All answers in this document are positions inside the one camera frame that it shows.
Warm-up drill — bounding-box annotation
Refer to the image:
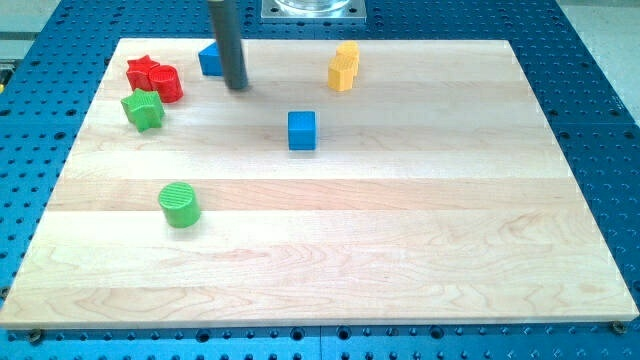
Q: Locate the red star block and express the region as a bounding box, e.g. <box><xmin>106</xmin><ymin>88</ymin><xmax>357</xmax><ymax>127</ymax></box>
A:
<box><xmin>126</xmin><ymin>55</ymin><xmax>160</xmax><ymax>91</ymax></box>

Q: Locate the blue cube block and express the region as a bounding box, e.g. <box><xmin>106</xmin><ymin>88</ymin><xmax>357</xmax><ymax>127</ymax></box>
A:
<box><xmin>287</xmin><ymin>111</ymin><xmax>317</xmax><ymax>150</ymax></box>

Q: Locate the green cylinder block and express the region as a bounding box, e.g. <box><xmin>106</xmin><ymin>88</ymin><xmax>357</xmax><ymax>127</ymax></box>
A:
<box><xmin>158</xmin><ymin>182</ymin><xmax>201</xmax><ymax>228</ymax></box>

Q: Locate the red cylinder block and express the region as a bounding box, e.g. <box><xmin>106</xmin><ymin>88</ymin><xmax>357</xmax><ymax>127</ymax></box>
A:
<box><xmin>148</xmin><ymin>65</ymin><xmax>184</xmax><ymax>103</ymax></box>

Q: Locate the yellow pentagon block front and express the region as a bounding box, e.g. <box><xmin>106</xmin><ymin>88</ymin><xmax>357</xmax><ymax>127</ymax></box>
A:
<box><xmin>327</xmin><ymin>55</ymin><xmax>358</xmax><ymax>92</ymax></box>

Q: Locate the green star block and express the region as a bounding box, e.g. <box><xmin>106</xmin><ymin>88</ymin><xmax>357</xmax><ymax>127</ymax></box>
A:
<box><xmin>121</xmin><ymin>89</ymin><xmax>165</xmax><ymax>132</ymax></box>

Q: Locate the blue triangle block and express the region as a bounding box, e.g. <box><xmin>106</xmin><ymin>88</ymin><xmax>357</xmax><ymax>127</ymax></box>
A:
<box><xmin>198</xmin><ymin>42</ymin><xmax>223</xmax><ymax>76</ymax></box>

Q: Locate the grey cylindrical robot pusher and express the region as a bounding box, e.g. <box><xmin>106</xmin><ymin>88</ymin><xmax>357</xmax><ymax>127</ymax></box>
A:
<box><xmin>207</xmin><ymin>0</ymin><xmax>248</xmax><ymax>90</ymax></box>

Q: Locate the yellow block rear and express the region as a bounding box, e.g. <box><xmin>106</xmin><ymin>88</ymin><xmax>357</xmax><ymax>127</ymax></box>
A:
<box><xmin>336</xmin><ymin>40</ymin><xmax>360</xmax><ymax>76</ymax></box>

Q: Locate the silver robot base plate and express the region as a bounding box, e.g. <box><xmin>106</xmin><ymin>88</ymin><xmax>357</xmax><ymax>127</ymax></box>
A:
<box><xmin>260</xmin><ymin>0</ymin><xmax>367</xmax><ymax>23</ymax></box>

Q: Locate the wooden board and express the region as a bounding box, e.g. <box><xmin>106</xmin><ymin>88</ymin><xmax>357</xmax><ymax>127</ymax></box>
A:
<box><xmin>1</xmin><ymin>38</ymin><xmax>638</xmax><ymax>329</ymax></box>

